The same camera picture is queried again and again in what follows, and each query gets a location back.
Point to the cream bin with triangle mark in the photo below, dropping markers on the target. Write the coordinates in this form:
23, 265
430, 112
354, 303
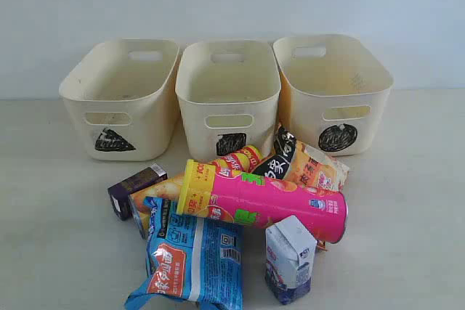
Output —
121, 98

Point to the blue noodle snack bag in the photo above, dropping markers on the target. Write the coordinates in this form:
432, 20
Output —
190, 259

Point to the cream bin with square mark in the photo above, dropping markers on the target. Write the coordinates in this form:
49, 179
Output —
228, 96

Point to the dark purple small box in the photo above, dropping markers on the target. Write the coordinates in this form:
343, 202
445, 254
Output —
119, 193

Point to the orange noodle snack bag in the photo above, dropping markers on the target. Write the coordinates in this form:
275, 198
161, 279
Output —
302, 164

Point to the pink chips can yellow lid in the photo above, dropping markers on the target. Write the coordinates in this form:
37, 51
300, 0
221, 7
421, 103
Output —
252, 200

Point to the white blue milk carton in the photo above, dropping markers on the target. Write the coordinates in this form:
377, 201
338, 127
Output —
290, 256

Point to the cream bin with circle mark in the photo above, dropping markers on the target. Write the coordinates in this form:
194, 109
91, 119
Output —
333, 93

